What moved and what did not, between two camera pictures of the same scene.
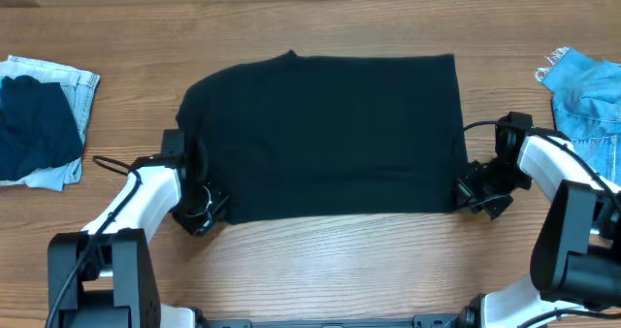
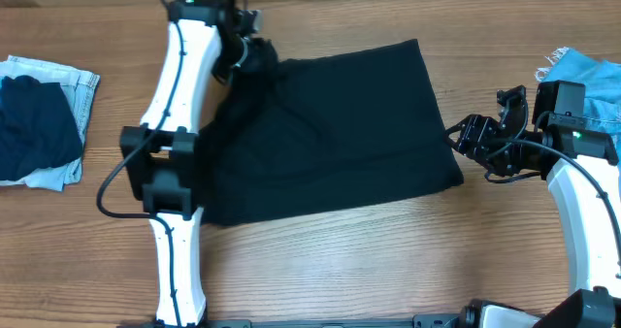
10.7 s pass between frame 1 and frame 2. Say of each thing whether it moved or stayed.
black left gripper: moved
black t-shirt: moved
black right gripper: moved
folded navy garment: stayed
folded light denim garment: stayed
